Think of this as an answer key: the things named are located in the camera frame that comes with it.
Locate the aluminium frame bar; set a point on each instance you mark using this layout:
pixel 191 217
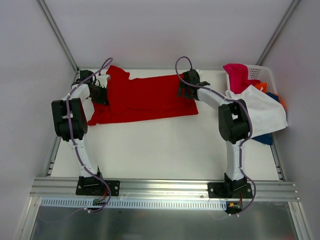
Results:
pixel 152 68
pixel 60 161

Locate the orange t shirt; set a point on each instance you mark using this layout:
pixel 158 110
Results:
pixel 262 86

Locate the magenta t shirt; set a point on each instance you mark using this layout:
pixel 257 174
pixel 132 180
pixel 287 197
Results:
pixel 239 77

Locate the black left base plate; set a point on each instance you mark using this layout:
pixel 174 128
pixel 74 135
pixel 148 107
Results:
pixel 90 186

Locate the aluminium mounting rail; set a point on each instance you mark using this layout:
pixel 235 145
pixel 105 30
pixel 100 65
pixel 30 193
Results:
pixel 160 189

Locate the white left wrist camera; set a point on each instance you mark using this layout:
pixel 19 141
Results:
pixel 102 80

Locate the red t shirt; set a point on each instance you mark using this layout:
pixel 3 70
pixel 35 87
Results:
pixel 141 99

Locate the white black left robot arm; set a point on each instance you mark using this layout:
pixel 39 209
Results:
pixel 70 123

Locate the white t shirt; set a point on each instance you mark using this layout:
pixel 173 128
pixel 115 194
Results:
pixel 266 114

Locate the blue t shirt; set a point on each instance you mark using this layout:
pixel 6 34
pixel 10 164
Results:
pixel 267 138

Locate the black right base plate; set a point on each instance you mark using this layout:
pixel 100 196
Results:
pixel 224 190

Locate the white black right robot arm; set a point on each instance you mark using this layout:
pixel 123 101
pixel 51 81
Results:
pixel 234 127

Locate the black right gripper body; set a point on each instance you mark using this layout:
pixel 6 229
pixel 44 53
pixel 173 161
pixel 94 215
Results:
pixel 185 91

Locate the left aluminium frame post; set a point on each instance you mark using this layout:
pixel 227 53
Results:
pixel 57 33

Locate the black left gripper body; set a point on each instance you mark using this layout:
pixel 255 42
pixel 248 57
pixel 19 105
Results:
pixel 100 97

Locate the right aluminium frame post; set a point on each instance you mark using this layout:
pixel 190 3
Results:
pixel 278 31

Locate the white slotted cable duct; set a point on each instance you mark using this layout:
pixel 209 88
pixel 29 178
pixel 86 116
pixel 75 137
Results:
pixel 135 203

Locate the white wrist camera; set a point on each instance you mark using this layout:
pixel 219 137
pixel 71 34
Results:
pixel 199 72
pixel 102 80

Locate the aluminium frame post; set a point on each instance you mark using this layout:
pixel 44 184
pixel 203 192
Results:
pixel 278 31
pixel 57 33

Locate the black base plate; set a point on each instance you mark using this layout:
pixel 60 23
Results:
pixel 90 186
pixel 224 190

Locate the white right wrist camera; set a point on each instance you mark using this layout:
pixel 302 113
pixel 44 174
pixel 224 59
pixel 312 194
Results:
pixel 199 72

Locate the white plastic basket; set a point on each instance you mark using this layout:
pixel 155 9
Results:
pixel 260 73

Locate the rear aluminium frame bar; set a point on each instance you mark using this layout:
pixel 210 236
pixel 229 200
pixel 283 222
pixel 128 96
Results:
pixel 152 68

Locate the left aluminium frame bar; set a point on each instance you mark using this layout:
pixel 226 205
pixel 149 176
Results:
pixel 60 161

